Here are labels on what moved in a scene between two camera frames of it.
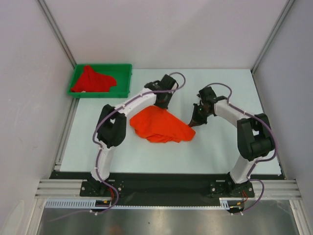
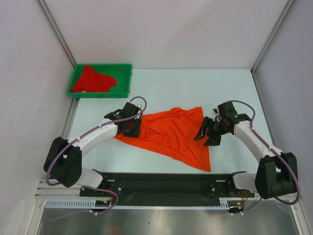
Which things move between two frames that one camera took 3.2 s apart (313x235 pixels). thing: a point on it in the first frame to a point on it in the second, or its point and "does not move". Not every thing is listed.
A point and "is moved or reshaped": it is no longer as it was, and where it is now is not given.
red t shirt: [90, 81] does not move
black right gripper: [196, 121] to [213, 140]
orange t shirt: [157, 125] is moved or reshaped
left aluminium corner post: [57, 32] does not move
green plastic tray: [122, 73] does not move
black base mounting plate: [139, 189] does not move
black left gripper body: [164, 103] to [133, 130]
